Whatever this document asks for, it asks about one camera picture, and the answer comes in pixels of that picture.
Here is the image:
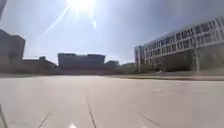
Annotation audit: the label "pale stone slab pavement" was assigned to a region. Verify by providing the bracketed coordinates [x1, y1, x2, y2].
[0, 75, 224, 128]

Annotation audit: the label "large white office building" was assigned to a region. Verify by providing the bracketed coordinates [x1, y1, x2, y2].
[133, 16, 224, 73]

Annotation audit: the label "small grey building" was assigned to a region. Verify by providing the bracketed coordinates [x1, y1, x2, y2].
[105, 59, 121, 71]

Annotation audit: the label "tall dark building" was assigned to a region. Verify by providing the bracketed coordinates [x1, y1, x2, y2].
[0, 28, 27, 73]

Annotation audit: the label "dark wide block building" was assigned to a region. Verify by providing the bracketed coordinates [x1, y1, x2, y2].
[57, 52, 107, 71]

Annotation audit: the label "dark stone kerb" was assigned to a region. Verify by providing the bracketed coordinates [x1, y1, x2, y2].
[109, 75, 224, 82]

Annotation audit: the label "raised pale ground strip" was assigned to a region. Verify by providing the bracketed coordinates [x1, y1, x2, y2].
[113, 70, 224, 79]

